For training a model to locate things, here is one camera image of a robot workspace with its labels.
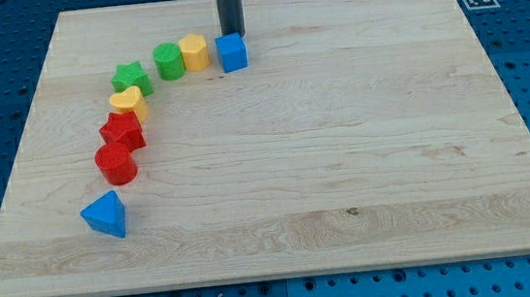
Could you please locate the green star block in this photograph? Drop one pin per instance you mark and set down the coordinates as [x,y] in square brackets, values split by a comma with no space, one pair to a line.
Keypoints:
[132,74]

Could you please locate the blue cube block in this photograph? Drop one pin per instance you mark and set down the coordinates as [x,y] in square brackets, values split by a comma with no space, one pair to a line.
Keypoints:
[232,52]

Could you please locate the yellow heart block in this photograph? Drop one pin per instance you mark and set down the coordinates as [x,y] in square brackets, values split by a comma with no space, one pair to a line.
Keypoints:
[130,100]

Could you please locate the yellow hexagon block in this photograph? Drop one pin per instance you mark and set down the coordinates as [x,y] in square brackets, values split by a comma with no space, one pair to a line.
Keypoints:
[194,50]

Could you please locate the green cylinder block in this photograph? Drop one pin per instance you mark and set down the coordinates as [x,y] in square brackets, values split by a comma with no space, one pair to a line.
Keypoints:
[168,61]

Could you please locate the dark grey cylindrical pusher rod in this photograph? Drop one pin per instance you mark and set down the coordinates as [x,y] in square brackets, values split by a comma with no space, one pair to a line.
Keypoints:
[231,17]

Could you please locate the red cylinder block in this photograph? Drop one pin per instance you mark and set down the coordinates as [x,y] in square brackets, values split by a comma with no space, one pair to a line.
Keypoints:
[116,163]

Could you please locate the light wooden board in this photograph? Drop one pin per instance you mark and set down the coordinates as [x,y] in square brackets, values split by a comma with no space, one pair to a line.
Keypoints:
[363,135]

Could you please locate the red star block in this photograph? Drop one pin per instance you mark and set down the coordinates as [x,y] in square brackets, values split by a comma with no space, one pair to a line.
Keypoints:
[123,128]

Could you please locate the blue triangle block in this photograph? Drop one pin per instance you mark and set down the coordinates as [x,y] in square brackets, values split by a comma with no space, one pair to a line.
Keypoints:
[106,215]

